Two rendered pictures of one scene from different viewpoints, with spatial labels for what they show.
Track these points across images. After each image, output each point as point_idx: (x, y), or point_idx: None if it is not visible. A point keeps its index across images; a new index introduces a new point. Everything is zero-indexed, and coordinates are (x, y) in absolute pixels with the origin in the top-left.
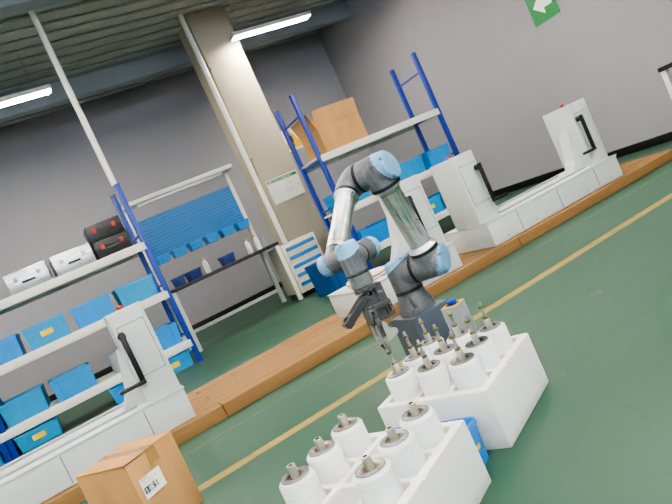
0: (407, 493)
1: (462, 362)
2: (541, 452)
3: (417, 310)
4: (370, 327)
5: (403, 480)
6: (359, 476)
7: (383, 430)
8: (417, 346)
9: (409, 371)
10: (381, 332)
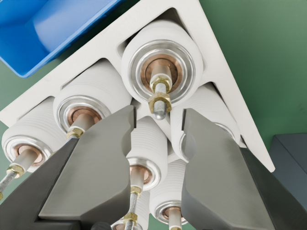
0: None
1: (3, 145)
2: (14, 88)
3: None
4: (253, 205)
5: None
6: None
7: (305, 20)
8: (54, 153)
9: (130, 91)
10: (46, 165)
